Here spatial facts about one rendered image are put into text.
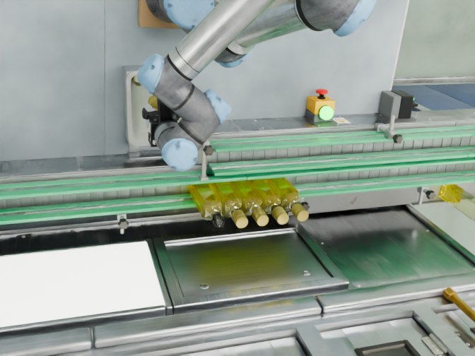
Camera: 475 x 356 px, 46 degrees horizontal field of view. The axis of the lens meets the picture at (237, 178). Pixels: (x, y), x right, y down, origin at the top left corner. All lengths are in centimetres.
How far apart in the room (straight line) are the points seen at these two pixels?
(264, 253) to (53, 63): 80
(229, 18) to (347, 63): 83
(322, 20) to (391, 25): 78
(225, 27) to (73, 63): 65
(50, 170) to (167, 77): 61
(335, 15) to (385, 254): 83
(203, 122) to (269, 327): 51
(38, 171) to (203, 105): 62
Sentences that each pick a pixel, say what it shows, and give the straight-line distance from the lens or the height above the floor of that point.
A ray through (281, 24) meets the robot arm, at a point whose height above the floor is 120.
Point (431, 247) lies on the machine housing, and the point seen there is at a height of 115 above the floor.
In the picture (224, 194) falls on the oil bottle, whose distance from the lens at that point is 159.
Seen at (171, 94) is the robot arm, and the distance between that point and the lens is 123.
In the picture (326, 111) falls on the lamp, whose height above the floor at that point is 85.
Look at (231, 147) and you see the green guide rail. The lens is 163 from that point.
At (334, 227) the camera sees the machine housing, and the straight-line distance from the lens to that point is 188.
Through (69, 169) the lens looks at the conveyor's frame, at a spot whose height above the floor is 85.
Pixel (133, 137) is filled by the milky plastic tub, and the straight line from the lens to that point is 172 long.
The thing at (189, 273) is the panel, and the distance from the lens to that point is 152.
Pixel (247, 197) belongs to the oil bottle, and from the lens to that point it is 158.
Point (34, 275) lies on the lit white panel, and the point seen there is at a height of 111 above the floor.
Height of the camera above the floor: 242
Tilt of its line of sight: 61 degrees down
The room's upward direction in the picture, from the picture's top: 144 degrees clockwise
